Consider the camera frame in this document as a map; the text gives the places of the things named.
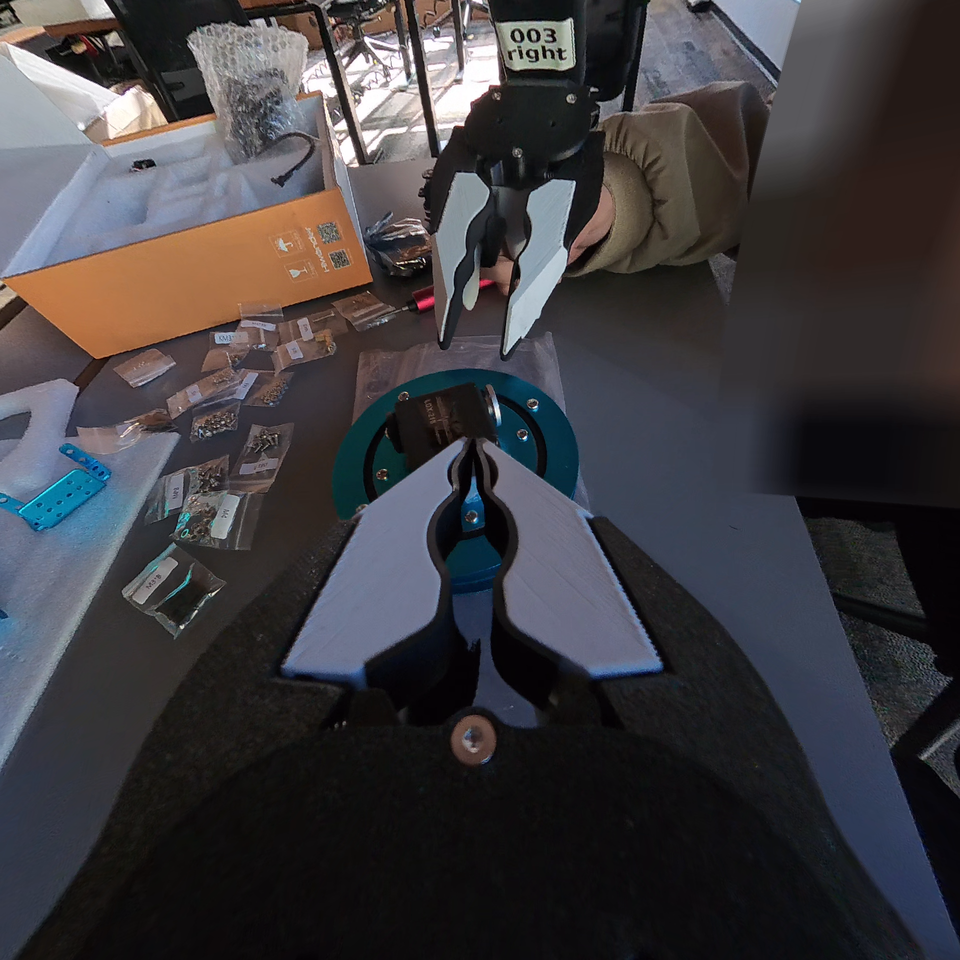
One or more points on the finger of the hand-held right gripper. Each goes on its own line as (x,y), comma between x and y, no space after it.
(551,240)
(459,225)

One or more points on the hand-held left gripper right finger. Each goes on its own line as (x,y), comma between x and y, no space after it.
(577,600)

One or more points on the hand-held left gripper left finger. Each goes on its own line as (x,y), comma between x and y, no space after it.
(375,600)

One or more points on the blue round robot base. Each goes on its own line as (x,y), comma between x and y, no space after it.
(540,465)

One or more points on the black servo motor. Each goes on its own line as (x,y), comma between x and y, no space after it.
(442,420)

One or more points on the dark grey desk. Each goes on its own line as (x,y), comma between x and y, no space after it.
(675,420)

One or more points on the person's right hand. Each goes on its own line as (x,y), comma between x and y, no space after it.
(592,238)

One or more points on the red screwdriver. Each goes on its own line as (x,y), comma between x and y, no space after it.
(424,300)

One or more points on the large clear plastic bag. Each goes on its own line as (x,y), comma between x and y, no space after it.
(390,367)

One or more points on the pile of small screw bags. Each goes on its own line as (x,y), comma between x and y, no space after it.
(217,420)

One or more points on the bubble wrap bundle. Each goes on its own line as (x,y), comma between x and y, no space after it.
(247,90)

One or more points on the orange cardboard box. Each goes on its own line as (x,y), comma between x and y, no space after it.
(187,277)

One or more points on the white foam sheet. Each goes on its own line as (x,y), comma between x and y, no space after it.
(75,585)

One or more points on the small black part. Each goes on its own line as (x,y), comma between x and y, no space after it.
(141,166)

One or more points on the set of blue metal brackets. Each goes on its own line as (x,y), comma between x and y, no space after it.
(60,495)

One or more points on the black high-back chair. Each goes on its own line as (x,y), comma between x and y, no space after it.
(172,52)

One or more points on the white foam insert with cutout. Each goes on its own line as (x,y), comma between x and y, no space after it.
(45,397)

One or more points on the black metal table frame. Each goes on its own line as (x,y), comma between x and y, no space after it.
(420,75)

